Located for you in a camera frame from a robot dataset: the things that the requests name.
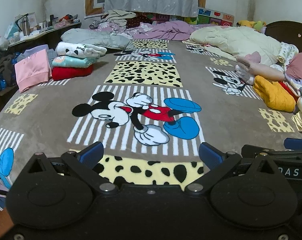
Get lilac folded garment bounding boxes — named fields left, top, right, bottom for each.
left=21, top=44, right=50, bottom=56

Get yellow plush toy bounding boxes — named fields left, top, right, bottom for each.
left=236, top=20, right=266, bottom=32

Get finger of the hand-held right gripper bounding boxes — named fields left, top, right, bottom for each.
left=284, top=137, right=302, bottom=151
left=241, top=144, right=302, bottom=161

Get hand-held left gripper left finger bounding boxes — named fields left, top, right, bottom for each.
left=26, top=141, right=118, bottom=195

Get white floral garment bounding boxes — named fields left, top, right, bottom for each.
left=278, top=42, right=299, bottom=64

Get yellow knitted garment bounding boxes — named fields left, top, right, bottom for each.
left=253, top=75, right=297, bottom=112

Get white panda sweater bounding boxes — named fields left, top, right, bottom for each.
left=55, top=42, right=108, bottom=57

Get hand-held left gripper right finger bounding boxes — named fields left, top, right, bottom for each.
left=185, top=142, right=283, bottom=195

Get purple duvet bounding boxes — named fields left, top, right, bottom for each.
left=90, top=20, right=207, bottom=41

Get printed cartoon blanket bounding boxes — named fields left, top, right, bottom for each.
left=0, top=39, right=302, bottom=205

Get dark maroon garment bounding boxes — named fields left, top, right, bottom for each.
left=126, top=14, right=152, bottom=29

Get cream quilt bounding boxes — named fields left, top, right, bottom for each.
left=182, top=26, right=283, bottom=65

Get beige crumpled blanket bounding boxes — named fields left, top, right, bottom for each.
left=100, top=9, right=136, bottom=23

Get colourful foam play mat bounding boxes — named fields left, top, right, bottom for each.
left=138, top=7, right=235, bottom=27

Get dark wooden desk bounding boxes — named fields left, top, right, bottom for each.
left=8, top=22, right=82, bottom=52

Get pink folded garment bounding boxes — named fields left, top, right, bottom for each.
left=14, top=49, right=52, bottom=93

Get grey quilt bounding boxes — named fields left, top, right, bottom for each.
left=60, top=28, right=134, bottom=51

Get mint folded garment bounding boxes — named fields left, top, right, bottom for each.
left=52, top=55, right=99, bottom=68

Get red folded garment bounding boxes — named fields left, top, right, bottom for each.
left=52, top=64, right=94, bottom=81

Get dark wooden headboard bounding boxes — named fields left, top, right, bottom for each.
left=264, top=21, right=302, bottom=53

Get pink pillow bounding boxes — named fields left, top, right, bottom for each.
left=286, top=52, right=302, bottom=80

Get white crumpled clothes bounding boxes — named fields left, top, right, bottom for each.
left=235, top=62, right=256, bottom=85

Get dark clothes pile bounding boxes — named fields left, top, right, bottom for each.
left=0, top=51, right=20, bottom=88

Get steel thermos bottle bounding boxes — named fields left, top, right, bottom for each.
left=22, top=17, right=31, bottom=36

